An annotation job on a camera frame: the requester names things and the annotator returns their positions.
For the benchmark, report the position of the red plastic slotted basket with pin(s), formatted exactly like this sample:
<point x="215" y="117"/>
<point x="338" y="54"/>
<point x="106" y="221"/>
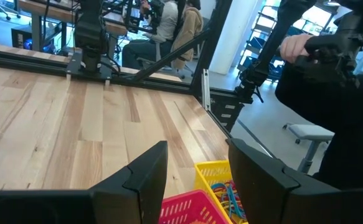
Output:
<point x="184" y="208"/>

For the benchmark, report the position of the silver metal bracket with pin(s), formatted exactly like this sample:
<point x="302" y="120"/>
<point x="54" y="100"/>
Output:
<point x="205" y="90"/>

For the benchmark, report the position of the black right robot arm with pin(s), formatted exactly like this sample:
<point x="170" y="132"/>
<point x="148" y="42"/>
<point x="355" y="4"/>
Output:
<point x="89" y="34"/>

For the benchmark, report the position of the yellow plastic slotted basket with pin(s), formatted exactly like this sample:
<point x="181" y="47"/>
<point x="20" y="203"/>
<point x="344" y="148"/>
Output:
<point x="209" y="171"/>

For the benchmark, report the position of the white round column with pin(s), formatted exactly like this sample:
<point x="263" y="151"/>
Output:
<point x="234" y="37"/>

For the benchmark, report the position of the person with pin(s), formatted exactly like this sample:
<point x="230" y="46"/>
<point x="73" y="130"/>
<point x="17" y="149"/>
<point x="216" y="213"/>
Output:
<point x="190" y="28"/>
<point x="156" y="34"/>
<point x="340" y="124"/>

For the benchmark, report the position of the blue rubber band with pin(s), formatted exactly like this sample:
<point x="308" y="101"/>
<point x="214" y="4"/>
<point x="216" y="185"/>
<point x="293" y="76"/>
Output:
<point x="232" y="199"/>
<point x="218" y="186"/>

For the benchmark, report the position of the blue bin cart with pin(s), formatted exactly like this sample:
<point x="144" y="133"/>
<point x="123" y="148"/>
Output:
<point x="259" y="40"/>

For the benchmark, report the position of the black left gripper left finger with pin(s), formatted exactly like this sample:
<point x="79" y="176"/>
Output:
<point x="106" y="205"/>

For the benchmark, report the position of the black computer tower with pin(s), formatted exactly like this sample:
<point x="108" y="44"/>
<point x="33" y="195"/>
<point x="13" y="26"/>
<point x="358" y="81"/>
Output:
<point x="20" y="39"/>

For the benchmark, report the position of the person's hand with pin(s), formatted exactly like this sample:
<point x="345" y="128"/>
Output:
<point x="293" y="46"/>

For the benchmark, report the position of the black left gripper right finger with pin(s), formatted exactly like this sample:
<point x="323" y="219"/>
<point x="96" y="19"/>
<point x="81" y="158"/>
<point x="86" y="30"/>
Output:
<point x="277" y="199"/>

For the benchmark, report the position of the white office chair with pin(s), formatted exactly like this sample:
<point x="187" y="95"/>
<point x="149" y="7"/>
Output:
<point x="312" y="133"/>

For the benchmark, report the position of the wooden background desk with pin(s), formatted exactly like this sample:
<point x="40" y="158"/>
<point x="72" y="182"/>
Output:
<point x="59" y="12"/>

